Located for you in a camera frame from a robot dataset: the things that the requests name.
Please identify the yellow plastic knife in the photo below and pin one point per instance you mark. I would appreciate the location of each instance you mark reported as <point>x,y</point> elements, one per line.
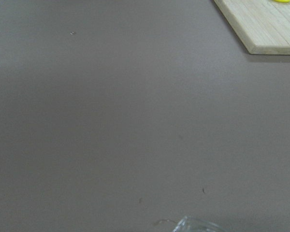
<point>282,1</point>

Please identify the clear glass shaker cup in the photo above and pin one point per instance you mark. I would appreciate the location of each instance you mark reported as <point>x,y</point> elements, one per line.
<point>192,224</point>

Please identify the wooden cutting board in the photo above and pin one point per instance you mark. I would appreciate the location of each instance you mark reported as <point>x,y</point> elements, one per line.
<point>263,26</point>

